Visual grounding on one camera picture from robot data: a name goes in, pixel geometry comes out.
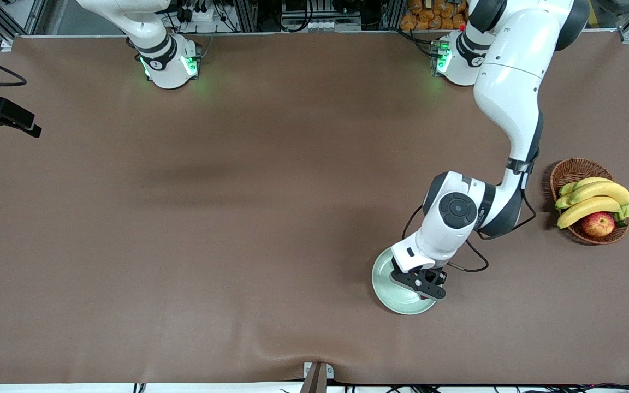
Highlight pale green round plate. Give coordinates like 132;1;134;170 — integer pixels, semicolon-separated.
371;247;440;315

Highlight yellow banana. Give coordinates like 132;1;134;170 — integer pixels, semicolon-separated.
557;196;624;230
566;181;629;207
559;177;613;197

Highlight red yellow apple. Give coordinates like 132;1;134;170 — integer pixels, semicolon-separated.
581;212;616;238

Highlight brown wicker basket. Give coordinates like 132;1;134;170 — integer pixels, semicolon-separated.
549;158;629;245

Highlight white power strip black plugs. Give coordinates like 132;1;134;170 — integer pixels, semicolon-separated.
175;0;217;22

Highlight table cover cloth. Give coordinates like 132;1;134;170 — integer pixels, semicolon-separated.
0;30;629;385

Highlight pile of orange buns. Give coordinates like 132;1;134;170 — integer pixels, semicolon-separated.
400;0;471;31

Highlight black electronics box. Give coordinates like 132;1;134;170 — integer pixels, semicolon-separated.
282;0;348;22

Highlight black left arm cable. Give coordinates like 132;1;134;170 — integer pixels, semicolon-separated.
401;186;538;273

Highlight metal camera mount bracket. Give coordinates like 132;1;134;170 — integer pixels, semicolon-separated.
302;361;335;393

